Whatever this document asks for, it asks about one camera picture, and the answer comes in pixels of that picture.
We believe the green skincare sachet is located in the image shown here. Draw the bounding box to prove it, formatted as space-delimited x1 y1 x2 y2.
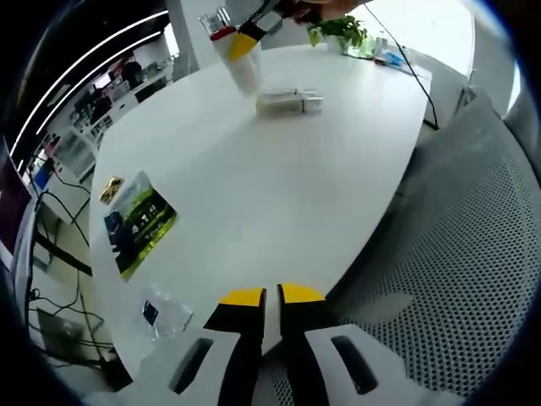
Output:
103 170 179 283

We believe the person's right hand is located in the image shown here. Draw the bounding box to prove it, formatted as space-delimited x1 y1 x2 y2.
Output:
291 0 369 25

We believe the gold skincare sachet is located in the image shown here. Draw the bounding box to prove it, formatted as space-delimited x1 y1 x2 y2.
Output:
98 175 126 204

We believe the black cable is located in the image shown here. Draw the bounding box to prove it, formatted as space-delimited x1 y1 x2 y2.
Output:
363 0 440 130

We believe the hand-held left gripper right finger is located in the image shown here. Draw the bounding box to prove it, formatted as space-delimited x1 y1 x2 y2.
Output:
276 282 466 406

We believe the grey mesh chair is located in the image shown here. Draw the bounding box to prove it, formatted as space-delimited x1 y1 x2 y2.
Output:
270 84 538 406

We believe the glass vase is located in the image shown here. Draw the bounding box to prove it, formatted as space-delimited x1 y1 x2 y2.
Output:
344 40 375 58

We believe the green potted plant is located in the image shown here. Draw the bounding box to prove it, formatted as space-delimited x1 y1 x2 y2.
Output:
307 14 369 54

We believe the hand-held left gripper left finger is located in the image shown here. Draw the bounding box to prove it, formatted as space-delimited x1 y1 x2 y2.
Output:
84 287 268 406

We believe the grey floor box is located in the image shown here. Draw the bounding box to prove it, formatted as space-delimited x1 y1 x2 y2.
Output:
36 307 107 365

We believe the white skincare tube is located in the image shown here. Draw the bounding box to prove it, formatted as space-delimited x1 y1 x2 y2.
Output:
217 36 264 97

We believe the clear skincare sachet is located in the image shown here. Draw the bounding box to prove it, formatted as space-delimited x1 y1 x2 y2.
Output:
139 283 194 339

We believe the blue and white pack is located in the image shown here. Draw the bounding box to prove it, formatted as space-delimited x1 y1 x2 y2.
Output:
374 36 409 68

